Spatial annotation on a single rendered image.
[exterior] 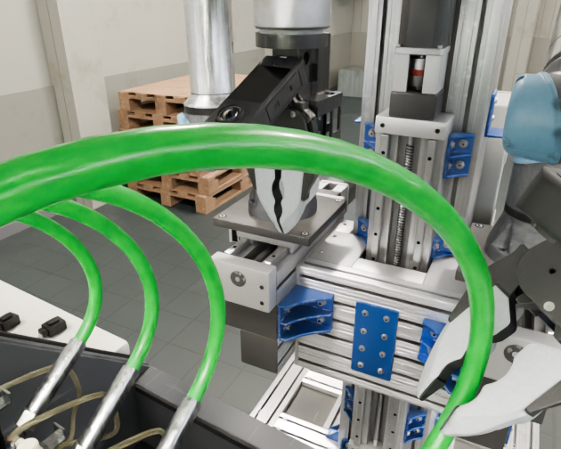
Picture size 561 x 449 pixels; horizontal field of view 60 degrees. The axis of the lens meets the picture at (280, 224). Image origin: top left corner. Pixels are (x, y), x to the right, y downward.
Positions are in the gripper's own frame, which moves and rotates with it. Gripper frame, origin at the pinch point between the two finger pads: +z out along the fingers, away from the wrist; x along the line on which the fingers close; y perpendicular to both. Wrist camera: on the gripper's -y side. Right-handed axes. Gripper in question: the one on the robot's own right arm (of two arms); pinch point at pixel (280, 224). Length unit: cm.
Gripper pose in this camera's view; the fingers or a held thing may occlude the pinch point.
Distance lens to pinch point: 54.6
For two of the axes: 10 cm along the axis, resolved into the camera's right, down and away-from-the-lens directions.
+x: -8.5, -2.2, 4.8
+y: 5.3, -3.6, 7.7
